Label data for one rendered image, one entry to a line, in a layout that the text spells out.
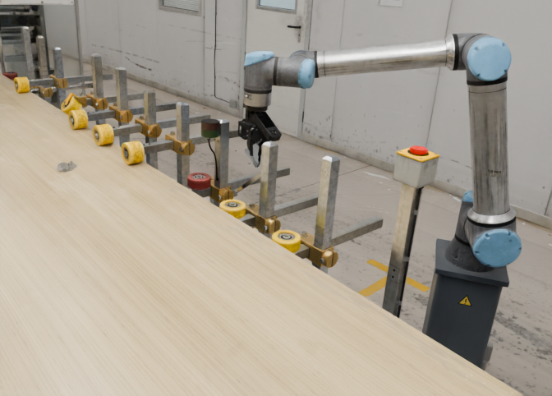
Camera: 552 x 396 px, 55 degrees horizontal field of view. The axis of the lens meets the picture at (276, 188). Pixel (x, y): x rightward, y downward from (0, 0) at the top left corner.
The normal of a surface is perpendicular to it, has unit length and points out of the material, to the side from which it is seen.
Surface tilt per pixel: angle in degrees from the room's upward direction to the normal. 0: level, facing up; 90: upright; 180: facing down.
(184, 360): 0
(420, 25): 90
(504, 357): 0
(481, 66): 83
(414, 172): 90
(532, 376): 0
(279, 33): 90
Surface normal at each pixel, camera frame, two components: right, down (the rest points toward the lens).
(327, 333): 0.06, -0.92
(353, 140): -0.73, 0.23
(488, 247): -0.11, 0.46
